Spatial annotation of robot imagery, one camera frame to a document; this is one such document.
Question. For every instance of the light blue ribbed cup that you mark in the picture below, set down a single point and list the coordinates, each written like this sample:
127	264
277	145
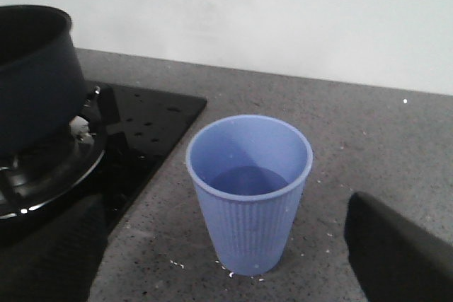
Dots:
249	173

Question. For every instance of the dark blue pot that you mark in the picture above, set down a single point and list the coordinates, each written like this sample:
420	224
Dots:
42	85

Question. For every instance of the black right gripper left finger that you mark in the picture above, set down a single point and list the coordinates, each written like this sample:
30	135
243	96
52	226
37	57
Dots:
58	261

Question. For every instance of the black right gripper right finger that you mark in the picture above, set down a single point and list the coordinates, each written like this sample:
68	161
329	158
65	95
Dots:
392	258

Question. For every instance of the black glass gas stove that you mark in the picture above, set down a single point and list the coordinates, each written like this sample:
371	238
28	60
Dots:
143	126

